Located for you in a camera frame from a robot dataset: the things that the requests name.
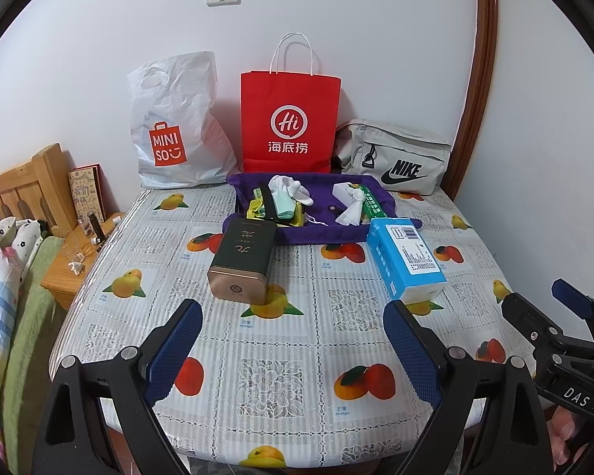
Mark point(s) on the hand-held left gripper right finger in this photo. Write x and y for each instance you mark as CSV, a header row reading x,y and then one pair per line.
x,y
411,351

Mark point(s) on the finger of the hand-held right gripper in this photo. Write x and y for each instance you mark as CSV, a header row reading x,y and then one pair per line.
x,y
529,316
571,297

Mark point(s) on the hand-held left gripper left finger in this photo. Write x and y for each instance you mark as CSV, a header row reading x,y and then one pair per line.
x,y
175,351

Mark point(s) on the purple fabric tray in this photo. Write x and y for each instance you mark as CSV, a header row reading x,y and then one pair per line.
x,y
317,235

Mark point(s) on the white plastic wrapper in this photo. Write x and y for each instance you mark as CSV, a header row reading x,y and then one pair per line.
x,y
351,212

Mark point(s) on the green snack packet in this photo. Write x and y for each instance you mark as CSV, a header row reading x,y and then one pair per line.
x,y
373,203

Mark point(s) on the white foam block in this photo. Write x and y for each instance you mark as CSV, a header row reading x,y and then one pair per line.
x,y
341,190

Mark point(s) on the light green cloth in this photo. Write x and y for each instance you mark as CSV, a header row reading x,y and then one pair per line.
x,y
283,206

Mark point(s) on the white glove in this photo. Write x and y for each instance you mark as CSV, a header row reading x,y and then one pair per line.
x,y
289,188

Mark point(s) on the person's right hand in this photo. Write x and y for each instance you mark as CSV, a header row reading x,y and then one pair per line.
x,y
564,430

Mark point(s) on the blue tissue pack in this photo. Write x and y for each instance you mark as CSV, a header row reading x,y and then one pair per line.
x,y
406,257

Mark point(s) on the fruit print tablecloth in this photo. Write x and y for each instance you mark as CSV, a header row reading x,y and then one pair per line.
x,y
302,356

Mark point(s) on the dark green tin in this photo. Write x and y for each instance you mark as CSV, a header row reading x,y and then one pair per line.
x,y
242,262

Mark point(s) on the wooden nightstand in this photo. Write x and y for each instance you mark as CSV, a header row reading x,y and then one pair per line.
x,y
74,277

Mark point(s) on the small black bottle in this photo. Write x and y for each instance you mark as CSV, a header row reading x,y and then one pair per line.
x,y
98,227

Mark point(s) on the green bed sheet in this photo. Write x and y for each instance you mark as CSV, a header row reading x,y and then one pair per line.
x,y
29,331

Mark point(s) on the brown patterned book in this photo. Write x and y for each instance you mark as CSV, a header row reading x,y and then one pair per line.
x,y
86,193

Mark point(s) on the white spotted plush toy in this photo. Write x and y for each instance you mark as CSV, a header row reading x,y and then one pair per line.
x,y
20,235

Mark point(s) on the grey waist bag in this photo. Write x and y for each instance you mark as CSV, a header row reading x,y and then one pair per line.
x,y
396,156

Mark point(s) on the white plastic shopping bag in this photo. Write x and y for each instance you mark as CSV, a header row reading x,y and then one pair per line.
x,y
178,133

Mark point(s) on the wooden headboard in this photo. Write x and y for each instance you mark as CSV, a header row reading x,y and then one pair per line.
x,y
29,188

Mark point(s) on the red paper bag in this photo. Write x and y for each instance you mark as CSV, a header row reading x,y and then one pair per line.
x,y
289,123

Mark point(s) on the wooden door frame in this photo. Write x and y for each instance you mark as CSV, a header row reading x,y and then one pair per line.
x,y
480,74

